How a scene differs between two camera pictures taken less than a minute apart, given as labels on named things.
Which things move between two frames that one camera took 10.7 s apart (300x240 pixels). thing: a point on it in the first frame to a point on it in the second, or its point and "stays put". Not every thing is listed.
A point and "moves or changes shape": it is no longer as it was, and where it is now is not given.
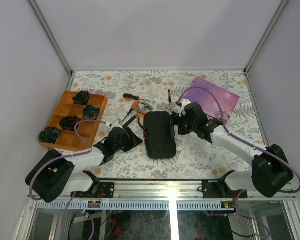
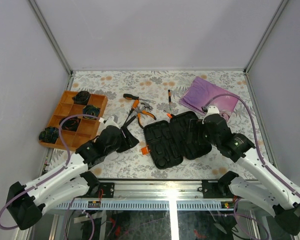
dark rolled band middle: [91, 112] stays put
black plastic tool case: [159, 138] moves or changes shape
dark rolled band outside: [49, 135] stays put
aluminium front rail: [160, 195] stays put
